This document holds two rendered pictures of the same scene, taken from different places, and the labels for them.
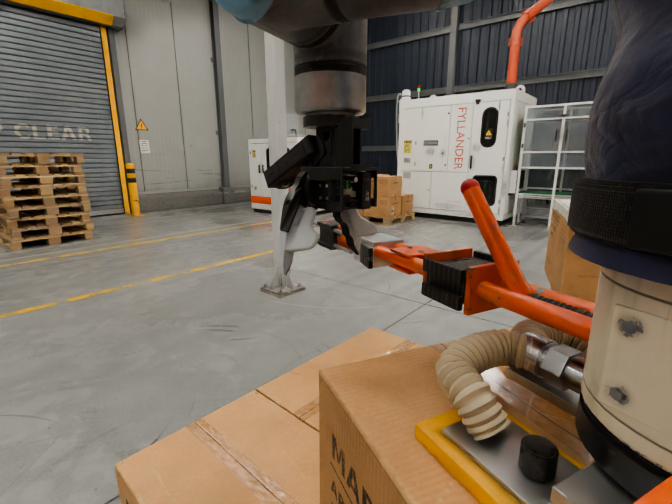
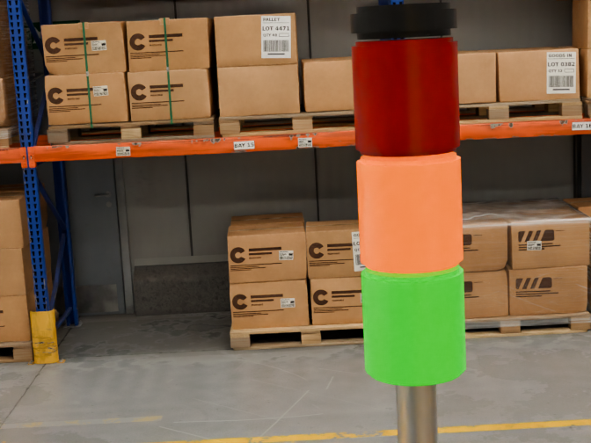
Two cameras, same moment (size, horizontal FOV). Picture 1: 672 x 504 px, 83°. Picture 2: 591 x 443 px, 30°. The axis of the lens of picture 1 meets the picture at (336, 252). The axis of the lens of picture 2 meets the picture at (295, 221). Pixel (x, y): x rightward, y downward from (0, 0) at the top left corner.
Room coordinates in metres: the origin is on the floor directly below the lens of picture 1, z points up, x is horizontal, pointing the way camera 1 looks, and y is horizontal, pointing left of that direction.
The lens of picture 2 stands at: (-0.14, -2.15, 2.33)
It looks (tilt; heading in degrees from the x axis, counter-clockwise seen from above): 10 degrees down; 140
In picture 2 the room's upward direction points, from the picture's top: 3 degrees counter-clockwise
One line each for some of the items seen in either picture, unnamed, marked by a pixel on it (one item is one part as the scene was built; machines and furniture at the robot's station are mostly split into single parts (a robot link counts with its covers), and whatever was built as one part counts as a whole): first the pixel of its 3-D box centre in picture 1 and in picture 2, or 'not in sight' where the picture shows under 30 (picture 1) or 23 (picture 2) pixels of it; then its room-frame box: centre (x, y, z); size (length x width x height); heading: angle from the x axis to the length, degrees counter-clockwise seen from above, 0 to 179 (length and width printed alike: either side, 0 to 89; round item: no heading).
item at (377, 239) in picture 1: (377, 249); not in sight; (0.66, -0.08, 1.08); 0.07 x 0.07 x 0.04; 27
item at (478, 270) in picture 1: (468, 278); not in sight; (0.47, -0.17, 1.08); 0.10 x 0.08 x 0.06; 117
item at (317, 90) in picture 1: (332, 99); not in sight; (0.51, 0.00, 1.31); 0.10 x 0.09 x 0.05; 137
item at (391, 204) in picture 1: (377, 197); not in sight; (7.81, -0.86, 0.45); 1.21 x 1.03 x 0.91; 50
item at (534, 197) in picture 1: (554, 209); not in sight; (6.90, -4.01, 0.32); 1.25 x 0.52 x 0.63; 50
